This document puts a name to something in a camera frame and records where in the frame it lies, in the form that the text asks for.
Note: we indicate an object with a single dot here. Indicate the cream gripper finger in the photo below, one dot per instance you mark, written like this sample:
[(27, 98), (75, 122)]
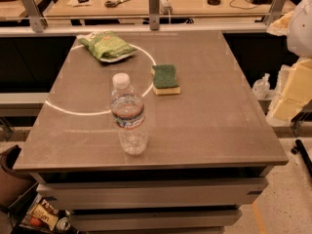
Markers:
[(280, 26), (293, 91)]

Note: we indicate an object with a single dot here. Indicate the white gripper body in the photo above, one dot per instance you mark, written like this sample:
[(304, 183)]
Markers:
[(300, 29)]

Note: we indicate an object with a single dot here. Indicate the clear plastic water bottle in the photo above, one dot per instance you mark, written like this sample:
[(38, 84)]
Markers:
[(127, 109)]

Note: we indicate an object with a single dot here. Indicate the small clear spray bottle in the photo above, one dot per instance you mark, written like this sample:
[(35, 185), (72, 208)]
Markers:
[(261, 87)]

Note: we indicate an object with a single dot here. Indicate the black pole on floor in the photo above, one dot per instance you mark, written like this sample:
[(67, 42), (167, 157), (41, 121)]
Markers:
[(300, 148)]

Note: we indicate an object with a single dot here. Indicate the green yellow sponge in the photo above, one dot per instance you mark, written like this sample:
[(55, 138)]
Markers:
[(164, 80)]

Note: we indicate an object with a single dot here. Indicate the grey drawer cabinet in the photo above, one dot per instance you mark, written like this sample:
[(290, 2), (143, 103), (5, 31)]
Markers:
[(154, 205)]

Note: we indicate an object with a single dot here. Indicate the green chip bag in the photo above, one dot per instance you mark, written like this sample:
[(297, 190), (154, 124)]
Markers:
[(106, 46)]

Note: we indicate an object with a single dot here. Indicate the scissors on back desk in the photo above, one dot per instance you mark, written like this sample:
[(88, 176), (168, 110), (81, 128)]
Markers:
[(114, 4)]

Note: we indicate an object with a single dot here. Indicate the snack box on floor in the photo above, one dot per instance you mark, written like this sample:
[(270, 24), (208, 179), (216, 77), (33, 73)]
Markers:
[(46, 213)]

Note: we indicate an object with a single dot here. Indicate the brown trash bin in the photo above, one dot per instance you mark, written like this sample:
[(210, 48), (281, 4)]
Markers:
[(12, 183)]

